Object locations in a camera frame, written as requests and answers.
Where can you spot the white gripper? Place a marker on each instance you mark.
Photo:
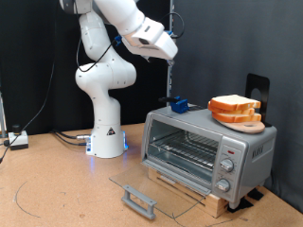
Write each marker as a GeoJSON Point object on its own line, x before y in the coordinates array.
{"type": "Point", "coordinates": [157, 44]}

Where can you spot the blue printed spatula grip block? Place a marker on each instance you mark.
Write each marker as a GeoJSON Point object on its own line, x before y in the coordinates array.
{"type": "Point", "coordinates": [180, 106]}

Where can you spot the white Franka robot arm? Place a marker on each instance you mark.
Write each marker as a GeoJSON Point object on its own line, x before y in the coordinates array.
{"type": "Point", "coordinates": [107, 126]}

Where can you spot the silver toaster oven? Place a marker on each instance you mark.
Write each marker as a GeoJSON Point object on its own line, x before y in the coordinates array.
{"type": "Point", "coordinates": [252, 138]}

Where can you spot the silver oven knob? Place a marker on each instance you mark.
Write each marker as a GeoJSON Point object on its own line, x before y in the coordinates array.
{"type": "Point", "coordinates": [222, 185]}
{"type": "Point", "coordinates": [226, 165]}

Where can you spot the grey backdrop curtain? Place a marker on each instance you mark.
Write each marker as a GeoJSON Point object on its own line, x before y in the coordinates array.
{"type": "Point", "coordinates": [236, 38]}

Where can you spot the black metal bookend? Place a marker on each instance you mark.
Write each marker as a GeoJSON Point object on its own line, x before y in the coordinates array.
{"type": "Point", "coordinates": [252, 82]}

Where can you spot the small wooden serving board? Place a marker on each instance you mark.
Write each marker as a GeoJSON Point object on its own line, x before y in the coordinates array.
{"type": "Point", "coordinates": [249, 127]}

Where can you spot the black backdrop curtain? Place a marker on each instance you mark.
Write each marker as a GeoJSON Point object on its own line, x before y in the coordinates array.
{"type": "Point", "coordinates": [31, 47]}

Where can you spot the wooden slatted riser block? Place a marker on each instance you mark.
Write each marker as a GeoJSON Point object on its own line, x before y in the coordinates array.
{"type": "Point", "coordinates": [217, 205]}

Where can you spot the white power box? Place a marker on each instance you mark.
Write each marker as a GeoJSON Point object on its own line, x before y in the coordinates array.
{"type": "Point", "coordinates": [19, 140]}

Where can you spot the black foam pad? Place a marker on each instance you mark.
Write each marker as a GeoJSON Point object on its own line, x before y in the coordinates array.
{"type": "Point", "coordinates": [256, 195]}
{"type": "Point", "coordinates": [243, 205]}

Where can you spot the metal frame leg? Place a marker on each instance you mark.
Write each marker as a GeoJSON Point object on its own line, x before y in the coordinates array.
{"type": "Point", "coordinates": [2, 119]}

